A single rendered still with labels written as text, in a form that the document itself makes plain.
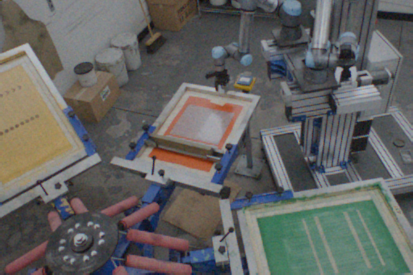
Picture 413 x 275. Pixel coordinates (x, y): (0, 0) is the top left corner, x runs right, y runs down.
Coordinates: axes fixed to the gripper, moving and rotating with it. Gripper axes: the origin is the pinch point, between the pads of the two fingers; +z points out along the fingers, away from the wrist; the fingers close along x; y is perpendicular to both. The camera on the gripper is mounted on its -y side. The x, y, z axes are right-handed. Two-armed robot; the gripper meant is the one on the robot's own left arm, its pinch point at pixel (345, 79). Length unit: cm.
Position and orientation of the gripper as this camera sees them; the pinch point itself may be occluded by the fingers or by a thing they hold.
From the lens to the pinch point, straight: 168.7
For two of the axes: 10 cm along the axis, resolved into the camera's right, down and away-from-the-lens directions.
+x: -9.4, -0.1, 3.5
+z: -2.6, 6.8, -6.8
